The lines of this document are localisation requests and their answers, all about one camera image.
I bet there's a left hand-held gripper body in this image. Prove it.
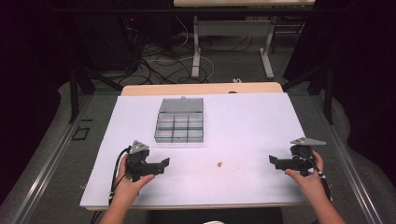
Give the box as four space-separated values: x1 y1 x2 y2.
125 140 161 183

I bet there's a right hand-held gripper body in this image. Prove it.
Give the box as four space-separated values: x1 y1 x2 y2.
281 136 327 177

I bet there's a person's right hand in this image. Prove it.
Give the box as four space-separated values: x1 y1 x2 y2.
284 150 325 200

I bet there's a person's left hand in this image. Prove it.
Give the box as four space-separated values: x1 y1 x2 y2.
113 153 156 203

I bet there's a clear plastic compartment box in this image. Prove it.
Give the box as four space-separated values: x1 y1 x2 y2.
153 96 205 144

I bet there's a white table sheet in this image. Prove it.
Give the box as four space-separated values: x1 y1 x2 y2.
79 91 310 208

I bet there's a black chair seat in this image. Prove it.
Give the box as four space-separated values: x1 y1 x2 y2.
147 206 285 224

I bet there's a black metal stand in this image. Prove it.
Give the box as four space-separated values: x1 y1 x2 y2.
282 63 334 125
68 63 124 124

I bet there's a dark computer tower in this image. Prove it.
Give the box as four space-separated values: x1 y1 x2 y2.
90 13 141 72

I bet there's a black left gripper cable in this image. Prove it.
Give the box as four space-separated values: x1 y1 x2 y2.
107 147 132 205

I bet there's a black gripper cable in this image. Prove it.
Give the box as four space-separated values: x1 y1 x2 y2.
303 154 333 202
107 147 132 205

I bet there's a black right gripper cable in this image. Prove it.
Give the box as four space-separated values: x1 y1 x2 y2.
303 154 333 202

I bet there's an aluminium floor rail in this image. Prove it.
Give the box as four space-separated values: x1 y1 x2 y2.
307 92 386 224
10 92 94 224

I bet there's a tangle of floor cables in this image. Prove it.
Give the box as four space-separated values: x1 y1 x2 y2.
124 15 260 86

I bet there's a white metal desk frame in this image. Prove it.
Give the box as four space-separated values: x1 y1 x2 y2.
191 15 277 80

